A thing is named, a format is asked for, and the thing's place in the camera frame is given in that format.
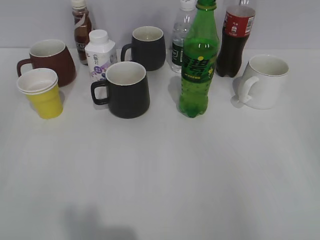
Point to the green soda bottle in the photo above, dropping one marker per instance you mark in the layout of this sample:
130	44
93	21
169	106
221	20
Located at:
200	50

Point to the yellow paper cup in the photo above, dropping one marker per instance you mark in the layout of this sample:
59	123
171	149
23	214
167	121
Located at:
40	86

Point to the black mug front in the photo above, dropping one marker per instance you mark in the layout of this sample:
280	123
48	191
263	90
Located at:
125	90

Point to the black mug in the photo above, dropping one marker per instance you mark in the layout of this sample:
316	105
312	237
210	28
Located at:
125	90
148	47

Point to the black mug rear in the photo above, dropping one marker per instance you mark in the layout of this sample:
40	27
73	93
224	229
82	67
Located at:
148	47

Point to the white milk carton bottle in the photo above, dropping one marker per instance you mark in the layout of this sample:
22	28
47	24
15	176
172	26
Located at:
100	54

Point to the white ceramic mug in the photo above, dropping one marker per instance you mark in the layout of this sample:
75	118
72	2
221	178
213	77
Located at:
262	81

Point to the clear water bottle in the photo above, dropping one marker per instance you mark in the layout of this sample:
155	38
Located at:
181	27

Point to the brown tea bottle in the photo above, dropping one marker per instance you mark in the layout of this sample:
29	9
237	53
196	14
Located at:
82	28

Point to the maroon ceramic mug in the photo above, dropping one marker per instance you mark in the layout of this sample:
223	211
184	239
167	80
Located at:
52	54

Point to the cola bottle red label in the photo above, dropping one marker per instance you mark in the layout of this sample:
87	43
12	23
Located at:
237	26

